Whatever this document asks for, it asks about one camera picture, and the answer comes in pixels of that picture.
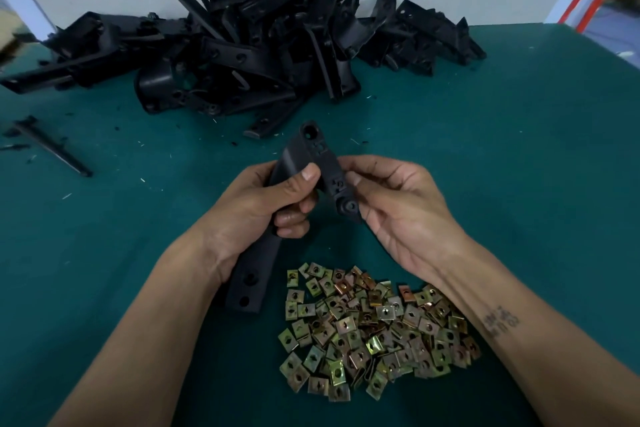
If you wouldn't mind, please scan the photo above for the black bracket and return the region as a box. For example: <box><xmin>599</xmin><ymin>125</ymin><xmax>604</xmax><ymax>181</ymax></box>
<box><xmin>225</xmin><ymin>121</ymin><xmax>363</xmax><ymax>315</ymax></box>

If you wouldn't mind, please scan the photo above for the person's right hand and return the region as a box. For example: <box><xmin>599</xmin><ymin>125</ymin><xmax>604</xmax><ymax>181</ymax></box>
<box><xmin>338</xmin><ymin>154</ymin><xmax>476</xmax><ymax>283</ymax></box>

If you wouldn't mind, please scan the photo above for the person's right forearm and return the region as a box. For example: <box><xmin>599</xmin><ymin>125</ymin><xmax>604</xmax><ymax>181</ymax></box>
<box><xmin>430</xmin><ymin>242</ymin><xmax>640</xmax><ymax>427</ymax></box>

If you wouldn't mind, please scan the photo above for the pile of black plastic brackets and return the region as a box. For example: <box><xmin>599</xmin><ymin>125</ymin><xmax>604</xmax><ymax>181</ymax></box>
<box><xmin>0</xmin><ymin>0</ymin><xmax>488</xmax><ymax>139</ymax></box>

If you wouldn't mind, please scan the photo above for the person's left hand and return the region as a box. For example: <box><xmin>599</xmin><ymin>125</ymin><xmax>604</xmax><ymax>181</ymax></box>
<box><xmin>190</xmin><ymin>161</ymin><xmax>323</xmax><ymax>288</ymax></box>

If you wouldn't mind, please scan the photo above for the green table cloth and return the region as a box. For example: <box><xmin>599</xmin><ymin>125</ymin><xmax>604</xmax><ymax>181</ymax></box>
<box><xmin>0</xmin><ymin>23</ymin><xmax>640</xmax><ymax>427</ymax></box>

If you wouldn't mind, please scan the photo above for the pile of brass clip nuts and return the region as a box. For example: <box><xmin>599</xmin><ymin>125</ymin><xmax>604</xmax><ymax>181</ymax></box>
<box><xmin>277</xmin><ymin>262</ymin><xmax>483</xmax><ymax>403</ymax></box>

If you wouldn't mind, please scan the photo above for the thin black plastic strip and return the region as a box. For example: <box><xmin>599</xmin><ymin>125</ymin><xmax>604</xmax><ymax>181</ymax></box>
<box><xmin>10</xmin><ymin>116</ymin><xmax>93</xmax><ymax>179</ymax></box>

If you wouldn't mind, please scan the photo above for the person's left forearm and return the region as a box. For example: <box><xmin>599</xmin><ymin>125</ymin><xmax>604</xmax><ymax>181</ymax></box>
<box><xmin>50</xmin><ymin>236</ymin><xmax>231</xmax><ymax>427</ymax></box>

